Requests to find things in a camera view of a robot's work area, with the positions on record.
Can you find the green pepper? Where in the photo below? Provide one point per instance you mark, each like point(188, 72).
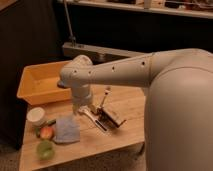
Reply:
point(50, 123)

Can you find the blue folded cloth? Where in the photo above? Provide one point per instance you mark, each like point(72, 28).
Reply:
point(66, 130)

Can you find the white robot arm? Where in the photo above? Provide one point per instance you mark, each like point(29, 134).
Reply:
point(178, 119)

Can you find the upper shelf with items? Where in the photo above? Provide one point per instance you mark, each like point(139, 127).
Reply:
point(189, 8)

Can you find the metal pole stand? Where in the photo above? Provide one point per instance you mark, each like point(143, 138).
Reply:
point(72, 37)

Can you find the red apple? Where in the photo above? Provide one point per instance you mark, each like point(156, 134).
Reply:
point(46, 133)

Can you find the green apple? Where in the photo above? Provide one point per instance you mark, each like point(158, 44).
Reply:
point(45, 150)

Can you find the grey low shelf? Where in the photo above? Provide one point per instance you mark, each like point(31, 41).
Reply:
point(97, 53)

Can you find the orange plastic tray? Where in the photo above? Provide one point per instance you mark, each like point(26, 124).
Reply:
point(38, 84)

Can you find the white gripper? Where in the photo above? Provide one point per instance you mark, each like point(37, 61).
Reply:
point(81, 96)

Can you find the black metal tool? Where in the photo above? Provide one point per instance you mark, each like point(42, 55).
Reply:
point(108, 114)

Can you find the white round cup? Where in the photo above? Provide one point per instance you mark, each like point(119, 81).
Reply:
point(36, 116)

